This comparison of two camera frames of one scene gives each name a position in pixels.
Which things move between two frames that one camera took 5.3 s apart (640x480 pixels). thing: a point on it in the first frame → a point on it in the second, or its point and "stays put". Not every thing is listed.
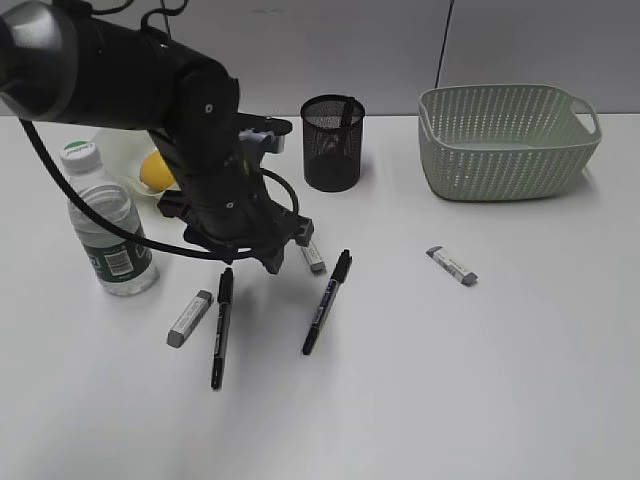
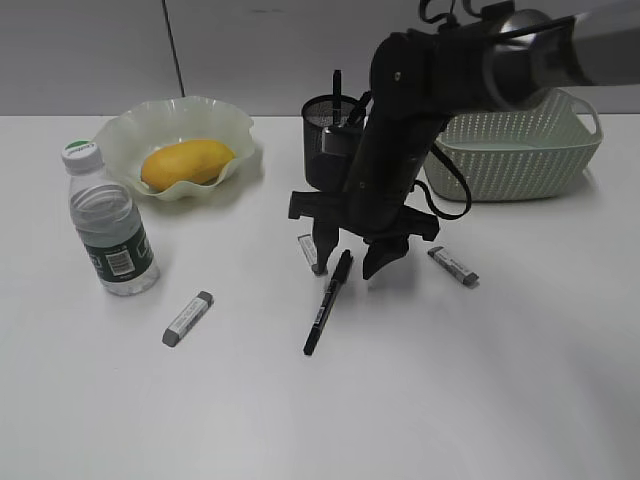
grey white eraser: x=313 y=258 stays put
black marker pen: x=341 y=271 stays put
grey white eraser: x=466 y=278 stays put
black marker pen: x=224 y=302 → x=336 y=97
